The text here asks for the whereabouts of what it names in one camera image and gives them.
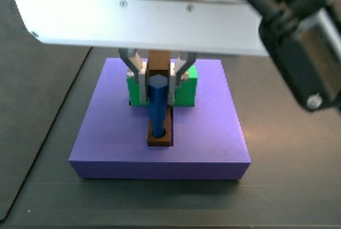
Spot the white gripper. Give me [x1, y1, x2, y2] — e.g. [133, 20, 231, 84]
[15, 0, 267, 106]

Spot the blue peg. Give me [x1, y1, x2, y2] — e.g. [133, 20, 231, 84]
[149, 75, 169, 138]

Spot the brown L-shaped block with hole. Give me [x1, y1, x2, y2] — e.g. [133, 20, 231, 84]
[149, 51, 172, 146]

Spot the left green block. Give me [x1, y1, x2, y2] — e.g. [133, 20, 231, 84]
[128, 78, 142, 106]

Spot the green block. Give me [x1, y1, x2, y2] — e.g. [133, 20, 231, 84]
[174, 66, 199, 107]
[128, 78, 142, 106]

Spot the right green block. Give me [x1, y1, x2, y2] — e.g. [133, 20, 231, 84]
[174, 66, 199, 107]

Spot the purple base block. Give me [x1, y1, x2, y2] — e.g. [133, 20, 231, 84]
[70, 58, 251, 179]

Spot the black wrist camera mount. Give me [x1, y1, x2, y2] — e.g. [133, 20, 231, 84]
[259, 0, 341, 112]

